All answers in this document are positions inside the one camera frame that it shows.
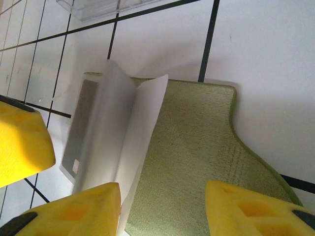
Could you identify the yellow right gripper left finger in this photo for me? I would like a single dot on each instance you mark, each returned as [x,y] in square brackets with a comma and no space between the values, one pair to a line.
[73,216]

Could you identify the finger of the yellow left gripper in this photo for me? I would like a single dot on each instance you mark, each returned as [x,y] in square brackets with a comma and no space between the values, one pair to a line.
[22,142]

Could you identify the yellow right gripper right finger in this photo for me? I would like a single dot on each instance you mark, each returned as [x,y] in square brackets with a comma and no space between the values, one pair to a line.
[258,216]

